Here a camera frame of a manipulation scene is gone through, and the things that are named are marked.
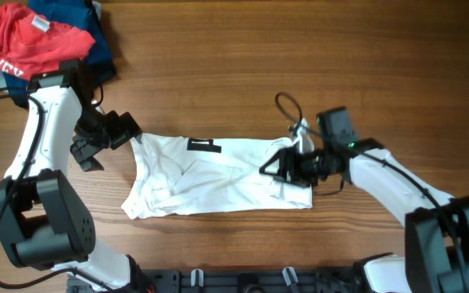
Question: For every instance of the white Puma t-shirt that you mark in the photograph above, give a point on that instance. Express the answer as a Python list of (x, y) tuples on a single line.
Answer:
[(185, 176)]

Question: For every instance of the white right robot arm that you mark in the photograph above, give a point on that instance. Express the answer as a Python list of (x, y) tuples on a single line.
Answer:
[(436, 223)]

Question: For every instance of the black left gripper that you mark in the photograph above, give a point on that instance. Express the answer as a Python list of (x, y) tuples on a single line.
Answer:
[(124, 129)]

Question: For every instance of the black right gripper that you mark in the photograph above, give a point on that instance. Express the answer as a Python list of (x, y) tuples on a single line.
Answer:
[(292, 167)]

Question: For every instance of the red folded t-shirt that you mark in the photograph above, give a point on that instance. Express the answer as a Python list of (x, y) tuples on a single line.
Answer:
[(31, 44)]

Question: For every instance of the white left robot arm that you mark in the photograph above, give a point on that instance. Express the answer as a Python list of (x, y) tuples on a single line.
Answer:
[(44, 224)]

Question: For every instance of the navy blue folded garment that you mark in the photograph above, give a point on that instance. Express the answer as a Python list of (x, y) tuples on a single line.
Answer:
[(83, 15)]

